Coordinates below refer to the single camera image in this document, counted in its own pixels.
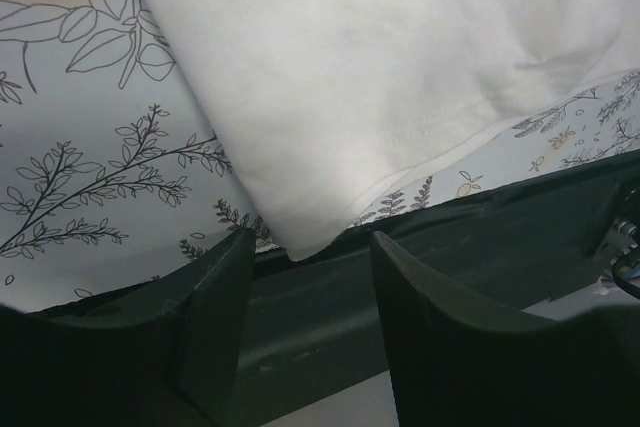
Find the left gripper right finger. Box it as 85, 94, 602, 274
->
370, 232, 639, 426

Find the white printed t shirt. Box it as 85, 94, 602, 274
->
145, 0, 639, 260

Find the floral patterned table mat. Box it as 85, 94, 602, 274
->
0, 0, 640, 316

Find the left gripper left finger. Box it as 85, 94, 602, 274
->
1, 229, 255, 426

